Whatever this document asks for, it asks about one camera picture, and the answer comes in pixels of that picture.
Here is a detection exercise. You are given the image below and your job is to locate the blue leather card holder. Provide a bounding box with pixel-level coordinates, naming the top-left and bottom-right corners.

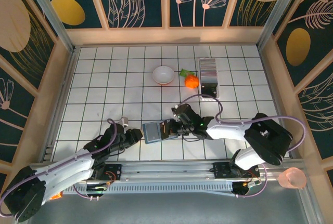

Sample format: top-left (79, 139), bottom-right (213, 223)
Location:
top-left (142, 121), bottom-right (180, 145)

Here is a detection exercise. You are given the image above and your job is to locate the row of plastic cards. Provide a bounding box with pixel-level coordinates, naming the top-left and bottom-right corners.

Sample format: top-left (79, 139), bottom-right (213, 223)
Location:
top-left (199, 58), bottom-right (219, 98)

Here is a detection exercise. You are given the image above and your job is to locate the orange toy fruit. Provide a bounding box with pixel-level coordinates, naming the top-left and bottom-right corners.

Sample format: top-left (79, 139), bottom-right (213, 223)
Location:
top-left (184, 75), bottom-right (200, 88)

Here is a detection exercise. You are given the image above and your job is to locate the white bowl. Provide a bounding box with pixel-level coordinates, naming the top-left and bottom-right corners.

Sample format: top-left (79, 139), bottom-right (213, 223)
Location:
top-left (152, 65), bottom-right (175, 86)

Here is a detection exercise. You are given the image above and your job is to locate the black controller board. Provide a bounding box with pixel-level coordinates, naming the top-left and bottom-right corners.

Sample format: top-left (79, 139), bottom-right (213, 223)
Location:
top-left (232, 181), bottom-right (262, 196)
top-left (85, 183), bottom-right (108, 196)

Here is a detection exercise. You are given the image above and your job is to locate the green packet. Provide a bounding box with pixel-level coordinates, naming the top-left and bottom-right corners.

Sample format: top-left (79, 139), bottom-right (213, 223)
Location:
top-left (179, 68), bottom-right (196, 77)

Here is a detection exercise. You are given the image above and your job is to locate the pink plastic cup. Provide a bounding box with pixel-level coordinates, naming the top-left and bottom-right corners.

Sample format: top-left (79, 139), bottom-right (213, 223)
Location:
top-left (277, 167), bottom-right (308, 190)

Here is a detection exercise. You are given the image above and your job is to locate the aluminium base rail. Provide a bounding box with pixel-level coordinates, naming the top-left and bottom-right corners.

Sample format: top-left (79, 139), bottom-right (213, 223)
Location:
top-left (75, 159), bottom-right (305, 183)

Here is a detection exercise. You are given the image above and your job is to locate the white slotted cable duct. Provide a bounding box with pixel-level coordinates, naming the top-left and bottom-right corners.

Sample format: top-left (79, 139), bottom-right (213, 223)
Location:
top-left (62, 182), bottom-right (235, 196)

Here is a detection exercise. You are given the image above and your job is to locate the aluminium table side rail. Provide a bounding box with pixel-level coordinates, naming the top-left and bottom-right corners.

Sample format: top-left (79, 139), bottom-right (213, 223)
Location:
top-left (45, 48), bottom-right (79, 154)
top-left (259, 48), bottom-right (297, 159)

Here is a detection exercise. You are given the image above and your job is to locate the aluminium frame post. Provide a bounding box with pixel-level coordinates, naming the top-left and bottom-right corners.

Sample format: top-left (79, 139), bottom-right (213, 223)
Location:
top-left (256, 0), bottom-right (305, 50)
top-left (22, 0), bottom-right (76, 53)

